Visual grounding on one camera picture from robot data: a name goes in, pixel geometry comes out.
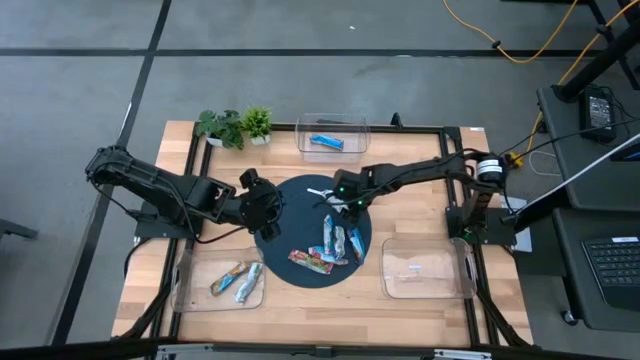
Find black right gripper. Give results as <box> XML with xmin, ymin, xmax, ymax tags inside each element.
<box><xmin>312</xmin><ymin>167</ymin><xmax>375</xmax><ymax>225</ymax></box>

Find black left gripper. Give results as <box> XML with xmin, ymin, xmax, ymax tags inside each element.
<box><xmin>234</xmin><ymin>167</ymin><xmax>285</xmax><ymax>245</ymax></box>

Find blue Chewy granola bar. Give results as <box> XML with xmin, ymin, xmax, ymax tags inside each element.
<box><xmin>322</xmin><ymin>213</ymin><xmax>335</xmax><ymax>255</ymax></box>
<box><xmin>347</xmin><ymin>224</ymin><xmax>367</xmax><ymax>265</ymax></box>
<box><xmin>307</xmin><ymin>245</ymin><xmax>350</xmax><ymax>267</ymax></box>
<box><xmin>309</xmin><ymin>133</ymin><xmax>346</xmax><ymax>152</ymax></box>

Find silver green granola bar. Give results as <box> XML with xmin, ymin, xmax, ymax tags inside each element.
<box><xmin>333</xmin><ymin>225</ymin><xmax>347</xmax><ymax>260</ymax></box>

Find snack packets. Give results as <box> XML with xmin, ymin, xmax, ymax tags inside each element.
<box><xmin>288</xmin><ymin>249</ymin><xmax>334</xmax><ymax>276</ymax></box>

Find orange blue granola bar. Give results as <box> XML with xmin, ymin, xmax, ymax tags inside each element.
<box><xmin>209</xmin><ymin>260</ymin><xmax>250</xmax><ymax>297</ymax></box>

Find round dark blue woven mat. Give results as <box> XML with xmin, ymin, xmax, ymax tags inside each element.
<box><xmin>253</xmin><ymin>173</ymin><xmax>373</xmax><ymax>290</ymax></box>

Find small clear plastic bin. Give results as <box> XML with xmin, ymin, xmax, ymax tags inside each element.
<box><xmin>294</xmin><ymin>112</ymin><xmax>372</xmax><ymax>165</ymax></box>

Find spiky grass plant white pot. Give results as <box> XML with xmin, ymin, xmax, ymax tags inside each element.
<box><xmin>239</xmin><ymin>104</ymin><xmax>274</xmax><ymax>147</ymax></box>

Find broad-leaf plant in white pot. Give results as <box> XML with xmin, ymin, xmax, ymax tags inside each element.
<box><xmin>194</xmin><ymin>108</ymin><xmax>246</xmax><ymax>151</ymax></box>

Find white flat box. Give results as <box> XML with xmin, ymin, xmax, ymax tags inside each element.
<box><xmin>499</xmin><ymin>197</ymin><xmax>534</xmax><ymax>254</ymax></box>

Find black bar with white edge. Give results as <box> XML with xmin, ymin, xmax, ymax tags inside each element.
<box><xmin>510</xmin><ymin>132</ymin><xmax>640</xmax><ymax>226</ymax></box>

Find black crossbar with silver brackets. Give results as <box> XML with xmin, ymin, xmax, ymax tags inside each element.
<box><xmin>0</xmin><ymin>338</ymin><xmax>640</xmax><ymax>360</ymax></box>

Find dark grey side desk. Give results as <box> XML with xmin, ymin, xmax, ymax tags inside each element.
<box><xmin>537</xmin><ymin>84</ymin><xmax>640</xmax><ymax>332</ymax></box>

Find dark grey stand foot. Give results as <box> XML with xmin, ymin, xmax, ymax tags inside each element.
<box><xmin>0</xmin><ymin>217</ymin><xmax>40</xmax><ymax>242</ymax></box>

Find black power adapter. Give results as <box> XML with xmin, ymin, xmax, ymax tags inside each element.
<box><xmin>579</xmin><ymin>87</ymin><xmax>617</xmax><ymax>143</ymax></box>

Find black keyboard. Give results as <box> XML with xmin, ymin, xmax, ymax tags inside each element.
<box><xmin>581</xmin><ymin>236</ymin><xmax>640</xmax><ymax>310</ymax></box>

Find black stand leg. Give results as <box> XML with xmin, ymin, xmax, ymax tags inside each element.
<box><xmin>558</xmin><ymin>0</ymin><xmax>640</xmax><ymax>101</ymax></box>

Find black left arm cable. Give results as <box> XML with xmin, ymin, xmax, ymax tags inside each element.
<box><xmin>192</xmin><ymin>227</ymin><xmax>249</xmax><ymax>246</ymax></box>

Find clear plastic bin with handles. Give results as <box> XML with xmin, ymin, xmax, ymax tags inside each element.
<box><xmin>379</xmin><ymin>236</ymin><xmax>479</xmax><ymax>301</ymax></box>
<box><xmin>169</xmin><ymin>245</ymin><xmax>267</xmax><ymax>314</ymax></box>

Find black aluminium table frame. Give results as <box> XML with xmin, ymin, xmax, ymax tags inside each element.
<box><xmin>112</xmin><ymin>122</ymin><xmax>534</xmax><ymax>351</ymax></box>

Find black cable bundle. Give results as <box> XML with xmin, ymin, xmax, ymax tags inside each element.
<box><xmin>474</xmin><ymin>289</ymin><xmax>527</xmax><ymax>349</ymax></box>
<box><xmin>119</xmin><ymin>279</ymin><xmax>174</xmax><ymax>342</ymax></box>

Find white cable loop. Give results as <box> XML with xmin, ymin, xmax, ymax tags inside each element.
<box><xmin>527</xmin><ymin>149</ymin><xmax>565</xmax><ymax>179</ymax></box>

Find yellow extension cable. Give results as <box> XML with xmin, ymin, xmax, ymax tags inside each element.
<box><xmin>513</xmin><ymin>0</ymin><xmax>640</xmax><ymax>167</ymax></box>
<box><xmin>442</xmin><ymin>0</ymin><xmax>580</xmax><ymax>65</ymax></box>

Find black power cable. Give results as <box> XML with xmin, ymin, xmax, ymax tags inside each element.
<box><xmin>501</xmin><ymin>117</ymin><xmax>640</xmax><ymax>155</ymax></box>

